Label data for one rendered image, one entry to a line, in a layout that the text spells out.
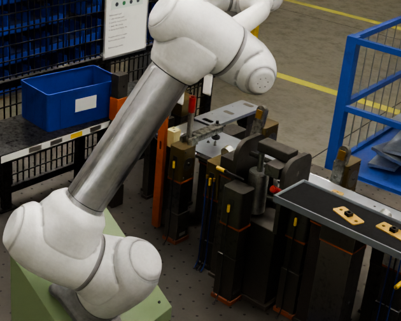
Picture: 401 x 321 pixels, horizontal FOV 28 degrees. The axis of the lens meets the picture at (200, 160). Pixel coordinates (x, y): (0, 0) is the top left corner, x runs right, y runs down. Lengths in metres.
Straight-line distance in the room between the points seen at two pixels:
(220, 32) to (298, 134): 3.68
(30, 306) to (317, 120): 3.86
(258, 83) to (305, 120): 3.85
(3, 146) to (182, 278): 0.69
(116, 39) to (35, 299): 1.21
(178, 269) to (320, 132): 3.08
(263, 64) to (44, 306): 0.82
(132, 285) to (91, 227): 0.18
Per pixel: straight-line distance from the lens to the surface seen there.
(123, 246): 1.94
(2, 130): 2.66
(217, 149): 2.66
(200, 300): 2.43
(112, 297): 1.98
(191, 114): 2.52
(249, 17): 2.16
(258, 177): 2.28
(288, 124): 5.55
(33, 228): 1.87
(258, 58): 1.81
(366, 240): 1.94
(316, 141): 5.35
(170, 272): 2.54
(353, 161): 2.61
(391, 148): 4.67
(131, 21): 3.02
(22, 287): 2.11
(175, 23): 1.75
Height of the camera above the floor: 2.12
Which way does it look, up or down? 26 degrees down
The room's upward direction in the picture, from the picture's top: 6 degrees clockwise
